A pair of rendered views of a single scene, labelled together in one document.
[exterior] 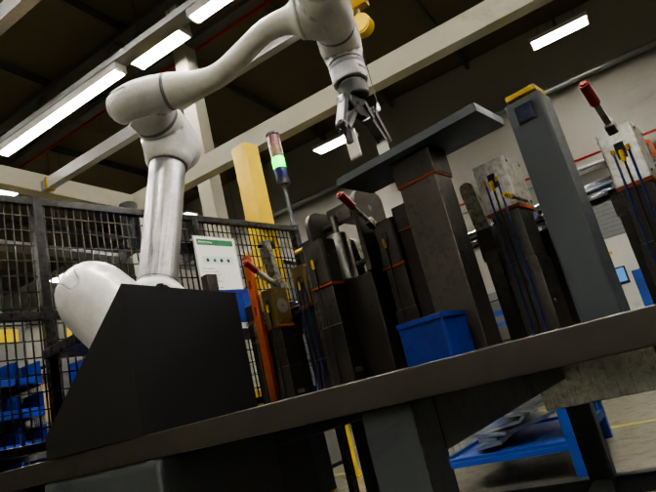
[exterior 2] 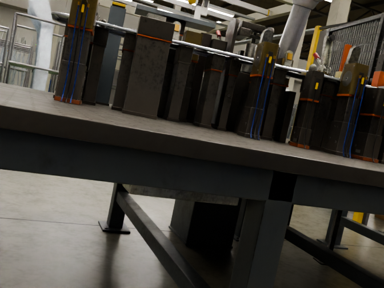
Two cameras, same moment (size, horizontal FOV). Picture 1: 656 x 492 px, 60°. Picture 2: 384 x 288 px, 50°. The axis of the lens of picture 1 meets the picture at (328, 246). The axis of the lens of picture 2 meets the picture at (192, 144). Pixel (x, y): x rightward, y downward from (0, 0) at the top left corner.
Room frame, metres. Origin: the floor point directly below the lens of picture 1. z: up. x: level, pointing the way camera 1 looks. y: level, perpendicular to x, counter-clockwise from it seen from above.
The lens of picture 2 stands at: (2.58, -1.64, 0.75)
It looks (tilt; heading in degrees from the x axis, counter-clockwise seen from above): 4 degrees down; 129
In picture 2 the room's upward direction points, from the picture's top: 12 degrees clockwise
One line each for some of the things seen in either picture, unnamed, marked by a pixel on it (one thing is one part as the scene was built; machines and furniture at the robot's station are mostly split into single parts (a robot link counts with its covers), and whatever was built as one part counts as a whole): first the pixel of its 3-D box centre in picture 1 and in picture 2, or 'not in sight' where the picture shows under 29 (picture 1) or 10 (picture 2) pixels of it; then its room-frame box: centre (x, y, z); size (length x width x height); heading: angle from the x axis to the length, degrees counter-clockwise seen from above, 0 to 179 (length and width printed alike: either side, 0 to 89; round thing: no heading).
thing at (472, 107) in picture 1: (416, 153); (174, 19); (1.18, -0.24, 1.16); 0.37 x 0.14 x 0.02; 52
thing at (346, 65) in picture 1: (348, 75); not in sight; (1.25, -0.15, 1.43); 0.09 x 0.09 x 0.06
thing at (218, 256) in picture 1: (219, 271); not in sight; (2.30, 0.47, 1.30); 0.23 x 0.02 x 0.31; 142
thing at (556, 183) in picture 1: (565, 206); (109, 56); (1.02, -0.45, 0.92); 0.08 x 0.08 x 0.44; 52
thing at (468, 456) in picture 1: (513, 389); not in sight; (3.91, -0.97, 0.47); 1.20 x 0.80 x 0.95; 151
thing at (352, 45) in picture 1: (337, 35); not in sight; (1.24, -0.15, 1.54); 0.13 x 0.11 x 0.16; 170
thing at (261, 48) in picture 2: not in sight; (259, 91); (1.77, -0.34, 0.87); 0.12 x 0.07 x 0.35; 142
